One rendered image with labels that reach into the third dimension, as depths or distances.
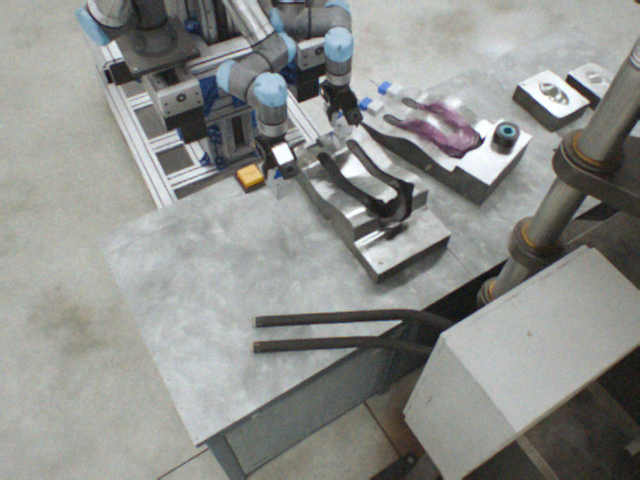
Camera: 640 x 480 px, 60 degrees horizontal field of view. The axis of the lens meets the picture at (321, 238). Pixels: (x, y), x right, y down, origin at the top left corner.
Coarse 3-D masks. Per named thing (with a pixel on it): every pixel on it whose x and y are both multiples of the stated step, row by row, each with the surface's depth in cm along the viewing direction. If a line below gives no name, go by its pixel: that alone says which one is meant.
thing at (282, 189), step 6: (276, 174) 161; (276, 180) 158; (282, 180) 158; (288, 180) 158; (276, 186) 156; (282, 186) 156; (288, 186) 158; (276, 192) 158; (282, 192) 158; (288, 192) 160; (276, 198) 160; (282, 198) 160
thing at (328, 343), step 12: (348, 336) 142; (252, 348) 144; (264, 348) 143; (276, 348) 143; (288, 348) 143; (300, 348) 142; (312, 348) 142; (324, 348) 142; (336, 348) 142; (348, 348) 142
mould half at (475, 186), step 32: (384, 96) 192; (416, 96) 192; (448, 96) 187; (384, 128) 184; (448, 128) 180; (480, 128) 182; (416, 160) 180; (448, 160) 174; (480, 160) 170; (512, 160) 172; (480, 192) 169
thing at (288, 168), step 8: (272, 144) 143; (280, 144) 144; (272, 152) 143; (280, 152) 143; (288, 152) 144; (280, 160) 143; (288, 160) 144; (280, 168) 143; (288, 168) 143; (296, 168) 144; (288, 176) 143
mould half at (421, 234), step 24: (336, 144) 175; (360, 144) 175; (312, 168) 170; (360, 168) 170; (384, 168) 170; (312, 192) 170; (336, 192) 165; (384, 192) 159; (336, 216) 161; (360, 216) 154; (432, 216) 164; (360, 240) 158; (384, 240) 159; (408, 240) 159; (432, 240) 159; (360, 264) 161; (384, 264) 155; (408, 264) 160
